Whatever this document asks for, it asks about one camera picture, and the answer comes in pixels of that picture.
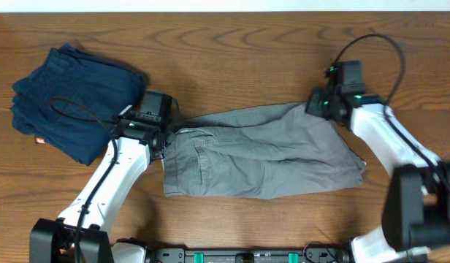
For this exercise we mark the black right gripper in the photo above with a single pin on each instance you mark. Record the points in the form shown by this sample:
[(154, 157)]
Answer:
[(313, 106)]

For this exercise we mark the grey shorts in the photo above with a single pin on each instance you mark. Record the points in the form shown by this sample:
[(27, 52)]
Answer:
[(263, 152)]

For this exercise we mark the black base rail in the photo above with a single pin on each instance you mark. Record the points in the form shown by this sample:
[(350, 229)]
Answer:
[(316, 252)]

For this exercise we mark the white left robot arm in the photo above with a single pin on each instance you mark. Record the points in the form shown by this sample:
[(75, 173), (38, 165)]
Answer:
[(81, 231)]

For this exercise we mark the folded navy blue garment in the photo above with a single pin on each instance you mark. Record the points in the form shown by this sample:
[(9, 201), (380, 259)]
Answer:
[(70, 100)]

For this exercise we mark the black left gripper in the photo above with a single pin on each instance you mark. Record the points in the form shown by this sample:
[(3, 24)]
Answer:
[(169, 138)]

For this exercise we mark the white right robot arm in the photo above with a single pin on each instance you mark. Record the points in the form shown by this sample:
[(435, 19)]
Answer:
[(416, 215)]

